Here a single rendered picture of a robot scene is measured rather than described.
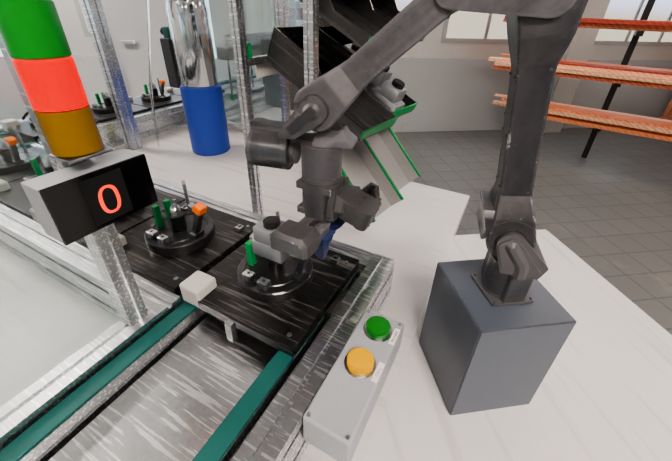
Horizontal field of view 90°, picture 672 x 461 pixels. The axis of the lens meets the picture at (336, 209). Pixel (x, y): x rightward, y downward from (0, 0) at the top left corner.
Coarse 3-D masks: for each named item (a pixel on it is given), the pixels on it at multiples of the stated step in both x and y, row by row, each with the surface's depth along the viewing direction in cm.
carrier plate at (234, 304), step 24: (216, 288) 61; (312, 288) 61; (336, 288) 62; (216, 312) 57; (240, 312) 56; (264, 312) 56; (288, 312) 56; (312, 312) 57; (264, 336) 53; (288, 336) 52
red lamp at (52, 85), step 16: (16, 64) 32; (32, 64) 32; (48, 64) 33; (64, 64) 34; (32, 80) 33; (48, 80) 33; (64, 80) 34; (80, 80) 36; (32, 96) 34; (48, 96) 34; (64, 96) 35; (80, 96) 36
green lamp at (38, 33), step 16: (0, 0) 29; (16, 0) 30; (32, 0) 31; (48, 0) 32; (0, 16) 30; (16, 16) 30; (32, 16) 31; (48, 16) 32; (0, 32) 31; (16, 32) 31; (32, 32) 31; (48, 32) 32; (64, 32) 34; (16, 48) 31; (32, 48) 32; (48, 48) 32; (64, 48) 34
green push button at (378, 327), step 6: (372, 318) 56; (378, 318) 56; (384, 318) 56; (366, 324) 55; (372, 324) 55; (378, 324) 55; (384, 324) 55; (366, 330) 55; (372, 330) 54; (378, 330) 54; (384, 330) 54; (372, 336) 54; (378, 336) 53; (384, 336) 53
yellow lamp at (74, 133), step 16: (48, 112) 35; (64, 112) 35; (80, 112) 36; (48, 128) 35; (64, 128) 36; (80, 128) 37; (96, 128) 39; (48, 144) 37; (64, 144) 36; (80, 144) 37; (96, 144) 39
